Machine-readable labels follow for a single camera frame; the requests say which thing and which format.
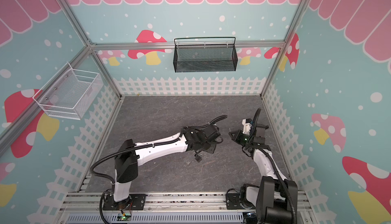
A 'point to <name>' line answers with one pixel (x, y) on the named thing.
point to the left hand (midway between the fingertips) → (211, 148)
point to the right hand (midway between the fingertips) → (229, 132)
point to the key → (188, 163)
